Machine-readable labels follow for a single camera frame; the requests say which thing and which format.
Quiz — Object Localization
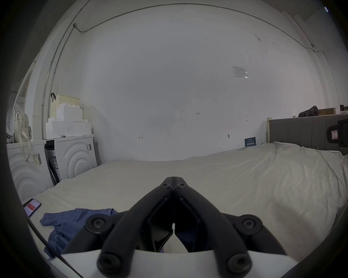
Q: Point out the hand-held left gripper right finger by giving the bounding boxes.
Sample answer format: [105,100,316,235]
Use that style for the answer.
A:
[173,176,287,274]

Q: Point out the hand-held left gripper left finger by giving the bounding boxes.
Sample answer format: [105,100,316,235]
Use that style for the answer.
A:
[62,176,174,274]

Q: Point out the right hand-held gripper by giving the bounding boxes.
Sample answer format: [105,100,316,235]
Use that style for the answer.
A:
[326,85,348,148]

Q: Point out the blue shirt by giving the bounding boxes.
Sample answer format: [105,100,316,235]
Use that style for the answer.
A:
[40,208,199,259]

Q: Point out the black pouch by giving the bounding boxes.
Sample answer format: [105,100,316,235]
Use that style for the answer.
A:
[298,106,319,118]

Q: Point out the grey padded headboard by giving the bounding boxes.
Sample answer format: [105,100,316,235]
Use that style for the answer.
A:
[267,115,348,156]

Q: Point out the bed with beige sheet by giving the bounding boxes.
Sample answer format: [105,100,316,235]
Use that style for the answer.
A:
[23,142,348,271]

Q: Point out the white washing machine with foam blocks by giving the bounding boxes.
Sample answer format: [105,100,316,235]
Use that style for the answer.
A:
[45,93,98,185]

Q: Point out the black smartphone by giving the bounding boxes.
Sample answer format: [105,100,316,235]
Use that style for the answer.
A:
[23,198,42,217]

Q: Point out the black cable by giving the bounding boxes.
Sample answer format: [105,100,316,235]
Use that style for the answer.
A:
[26,217,84,278]

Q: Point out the paper sheet on wall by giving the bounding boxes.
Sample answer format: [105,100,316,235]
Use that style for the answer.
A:
[233,66,249,79]

